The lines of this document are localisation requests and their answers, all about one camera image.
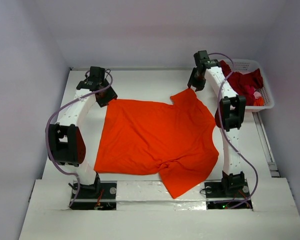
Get orange t shirt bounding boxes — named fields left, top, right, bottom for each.
left=94, top=89, right=219, bottom=198

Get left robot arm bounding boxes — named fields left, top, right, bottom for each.
left=45, top=66, right=118, bottom=198

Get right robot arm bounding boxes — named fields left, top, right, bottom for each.
left=187, top=50, right=246, bottom=199

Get white plastic basket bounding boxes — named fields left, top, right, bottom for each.
left=219, top=59, right=275, bottom=113

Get dark red t shirt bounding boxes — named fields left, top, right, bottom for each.
left=227, top=68, right=264, bottom=107

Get pink garment in basket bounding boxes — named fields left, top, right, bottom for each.
left=244, top=85, right=262, bottom=99

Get small orange garment in basket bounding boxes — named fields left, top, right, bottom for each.
left=253, top=97, right=265, bottom=107

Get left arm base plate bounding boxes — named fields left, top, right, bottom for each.
left=70, top=181, right=117, bottom=211

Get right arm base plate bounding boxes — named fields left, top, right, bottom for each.
left=200, top=180, right=253, bottom=210

